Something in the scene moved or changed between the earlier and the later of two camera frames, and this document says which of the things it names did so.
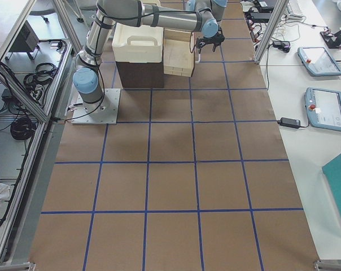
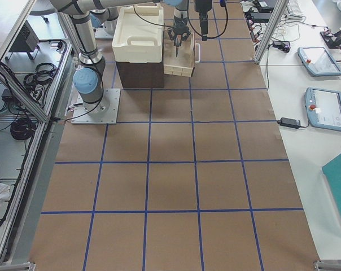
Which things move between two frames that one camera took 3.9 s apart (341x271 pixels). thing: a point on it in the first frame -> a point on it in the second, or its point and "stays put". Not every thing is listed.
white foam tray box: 138,44 stays put
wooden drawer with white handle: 178,52 stays put
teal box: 338,174 stays put
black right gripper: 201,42 -> 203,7
